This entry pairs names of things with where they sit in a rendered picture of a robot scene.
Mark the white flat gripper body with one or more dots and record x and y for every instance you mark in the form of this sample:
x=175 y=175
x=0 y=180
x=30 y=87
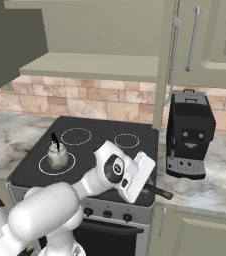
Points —
x=141 y=173

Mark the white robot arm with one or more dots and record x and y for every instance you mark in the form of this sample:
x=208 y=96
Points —
x=45 y=213

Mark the black pan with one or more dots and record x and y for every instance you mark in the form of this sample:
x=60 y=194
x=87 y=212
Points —
x=160 y=192

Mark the black stove knob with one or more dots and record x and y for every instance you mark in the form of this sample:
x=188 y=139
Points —
x=127 y=218
x=107 y=214
x=88 y=211

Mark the black and silver stove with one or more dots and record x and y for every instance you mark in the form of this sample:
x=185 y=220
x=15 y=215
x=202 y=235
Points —
x=95 y=130

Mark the olive base cabinet door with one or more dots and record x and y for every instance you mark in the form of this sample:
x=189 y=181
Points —
x=205 y=236

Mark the open olive cabinet door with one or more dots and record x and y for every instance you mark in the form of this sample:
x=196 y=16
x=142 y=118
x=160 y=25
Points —
x=161 y=66

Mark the black coffee machine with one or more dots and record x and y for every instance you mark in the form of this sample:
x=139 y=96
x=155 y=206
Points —
x=190 y=130

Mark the black oven door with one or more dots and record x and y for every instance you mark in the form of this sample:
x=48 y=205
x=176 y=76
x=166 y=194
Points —
x=111 y=243

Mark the open olive wall cabinet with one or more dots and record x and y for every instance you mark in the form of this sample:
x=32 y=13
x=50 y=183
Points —
x=95 y=66

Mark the olive wall cabinet door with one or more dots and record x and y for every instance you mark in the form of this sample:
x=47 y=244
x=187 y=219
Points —
x=218 y=71

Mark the grey wall outlet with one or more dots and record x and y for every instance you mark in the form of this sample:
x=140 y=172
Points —
x=7 y=87

